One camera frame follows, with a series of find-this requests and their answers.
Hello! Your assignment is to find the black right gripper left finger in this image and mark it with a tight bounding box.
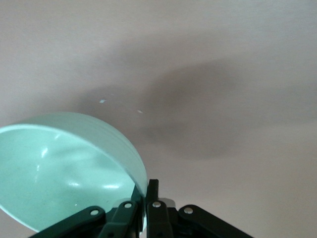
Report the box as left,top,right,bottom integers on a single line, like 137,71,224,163
29,183,145,238

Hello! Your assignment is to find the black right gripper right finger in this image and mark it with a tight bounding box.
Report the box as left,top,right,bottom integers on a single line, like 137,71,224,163
145,178,254,238

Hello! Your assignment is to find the light green bowl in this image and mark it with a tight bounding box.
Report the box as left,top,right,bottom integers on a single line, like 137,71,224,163
0,111,148,234

